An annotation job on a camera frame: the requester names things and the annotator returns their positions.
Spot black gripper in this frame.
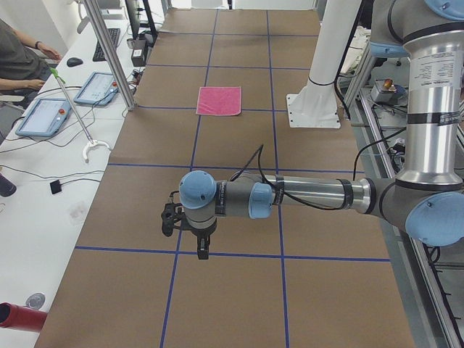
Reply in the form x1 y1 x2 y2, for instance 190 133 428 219
190 225 217 260

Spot pink and blue towel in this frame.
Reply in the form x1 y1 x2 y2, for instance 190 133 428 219
196 86 241 116

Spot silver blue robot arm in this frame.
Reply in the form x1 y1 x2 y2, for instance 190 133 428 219
162 1 463 260

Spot white reacher grabber stick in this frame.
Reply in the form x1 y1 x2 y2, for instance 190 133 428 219
50 68 112 163

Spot small black square puck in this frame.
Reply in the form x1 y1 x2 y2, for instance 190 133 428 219
49 180 62 195

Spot far teach pendant tablet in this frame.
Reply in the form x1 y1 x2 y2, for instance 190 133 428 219
74 72 118 106

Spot teach pendant tablet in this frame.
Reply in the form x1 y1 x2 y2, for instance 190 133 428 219
15 99 71 137
74 72 118 106

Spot black power adapter box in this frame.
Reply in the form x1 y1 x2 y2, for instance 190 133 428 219
131 39 148 67

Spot near teach pendant tablet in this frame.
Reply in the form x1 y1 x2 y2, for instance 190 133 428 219
15 99 71 137

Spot red cylinder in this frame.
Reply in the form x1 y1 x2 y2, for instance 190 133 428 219
1 302 47 333

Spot black keyboard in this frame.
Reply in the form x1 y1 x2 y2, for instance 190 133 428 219
92 28 121 62

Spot black computer mouse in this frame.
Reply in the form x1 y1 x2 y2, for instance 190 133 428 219
66 57 83 67

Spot seated person grey shirt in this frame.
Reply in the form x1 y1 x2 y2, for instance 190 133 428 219
1 21 61 108

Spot aluminium frame post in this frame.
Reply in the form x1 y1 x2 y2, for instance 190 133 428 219
83 0 135 111

